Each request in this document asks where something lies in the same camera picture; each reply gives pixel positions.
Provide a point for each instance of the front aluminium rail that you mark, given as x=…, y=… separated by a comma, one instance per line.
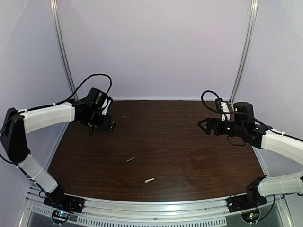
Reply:
x=200, y=213

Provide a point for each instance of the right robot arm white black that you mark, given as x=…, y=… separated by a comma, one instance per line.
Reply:
x=242, y=124

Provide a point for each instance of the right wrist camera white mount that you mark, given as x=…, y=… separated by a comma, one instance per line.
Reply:
x=223, y=107

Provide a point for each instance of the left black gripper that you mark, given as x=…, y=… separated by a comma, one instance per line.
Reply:
x=107, y=123

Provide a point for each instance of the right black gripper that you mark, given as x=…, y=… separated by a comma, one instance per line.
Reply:
x=213, y=127

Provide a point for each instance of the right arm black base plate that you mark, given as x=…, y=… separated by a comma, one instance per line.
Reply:
x=239, y=203

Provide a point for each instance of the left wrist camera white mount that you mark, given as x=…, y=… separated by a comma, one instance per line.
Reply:
x=106, y=105

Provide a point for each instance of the right aluminium frame post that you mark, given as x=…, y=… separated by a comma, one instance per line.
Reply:
x=253, y=13

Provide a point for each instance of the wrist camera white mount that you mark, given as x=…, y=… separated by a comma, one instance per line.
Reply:
x=223, y=107
x=106, y=105

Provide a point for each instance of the left aluminium frame post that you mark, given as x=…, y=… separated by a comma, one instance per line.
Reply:
x=62, y=51

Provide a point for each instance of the aluminium frame post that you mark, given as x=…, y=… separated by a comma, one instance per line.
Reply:
x=253, y=13
x=62, y=51

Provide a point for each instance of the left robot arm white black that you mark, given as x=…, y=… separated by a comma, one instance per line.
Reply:
x=91, y=111

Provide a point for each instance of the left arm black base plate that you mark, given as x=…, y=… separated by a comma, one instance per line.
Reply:
x=70, y=203

